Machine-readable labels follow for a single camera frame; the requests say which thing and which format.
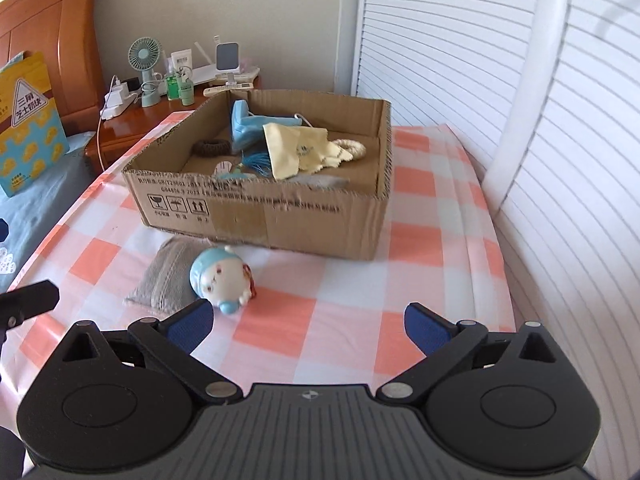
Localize blue white round toy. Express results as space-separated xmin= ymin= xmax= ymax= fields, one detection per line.
xmin=189 ymin=246 xmax=256 ymax=315

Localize brown hair scrunchie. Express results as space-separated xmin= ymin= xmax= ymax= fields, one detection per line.
xmin=191 ymin=139 xmax=231 ymax=158

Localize blue tassel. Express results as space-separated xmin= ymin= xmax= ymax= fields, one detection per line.
xmin=241 ymin=150 xmax=272 ymax=178

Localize cream knitted scrunchie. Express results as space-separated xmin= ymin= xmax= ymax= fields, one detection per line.
xmin=333 ymin=139 xmax=367 ymax=160

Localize blue face mask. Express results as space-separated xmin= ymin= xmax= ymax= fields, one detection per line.
xmin=231 ymin=100 xmax=303 ymax=154

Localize yellow cleaning cloth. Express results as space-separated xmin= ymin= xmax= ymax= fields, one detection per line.
xmin=262 ymin=122 xmax=342 ymax=180

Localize floral blue drawstring pouch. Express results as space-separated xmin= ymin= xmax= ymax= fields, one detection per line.
xmin=213 ymin=172 xmax=257 ymax=181

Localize white pink adhesive strips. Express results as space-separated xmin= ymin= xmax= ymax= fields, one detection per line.
xmin=213 ymin=160 xmax=233 ymax=178

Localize pink checkered bed sheet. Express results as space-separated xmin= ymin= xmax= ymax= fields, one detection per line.
xmin=1 ymin=127 xmax=514 ymax=428

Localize yellow blue snack bag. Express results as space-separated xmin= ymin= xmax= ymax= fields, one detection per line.
xmin=0 ymin=52 xmax=70 ymax=196

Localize wooden nightstand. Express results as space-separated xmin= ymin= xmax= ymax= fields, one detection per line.
xmin=85 ymin=84 xmax=215 ymax=174

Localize brown cardboard box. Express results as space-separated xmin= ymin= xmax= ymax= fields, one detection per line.
xmin=122 ymin=90 xmax=393 ymax=260

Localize white power strip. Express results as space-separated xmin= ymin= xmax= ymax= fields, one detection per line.
xmin=100 ymin=75 xmax=139 ymax=120

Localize green bottle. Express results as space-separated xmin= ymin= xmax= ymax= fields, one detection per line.
xmin=165 ymin=58 xmax=180 ymax=101

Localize mint green desk fan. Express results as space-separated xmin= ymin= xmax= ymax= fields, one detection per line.
xmin=128 ymin=37 xmax=162 ymax=107

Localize wooden headboard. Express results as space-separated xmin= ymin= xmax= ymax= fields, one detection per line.
xmin=1 ymin=0 xmax=105 ymax=136

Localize white louvered closet doors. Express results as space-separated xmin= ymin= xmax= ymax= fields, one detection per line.
xmin=352 ymin=0 xmax=639 ymax=479

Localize white cable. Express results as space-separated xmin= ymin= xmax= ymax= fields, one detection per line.
xmin=95 ymin=74 xmax=124 ymax=174

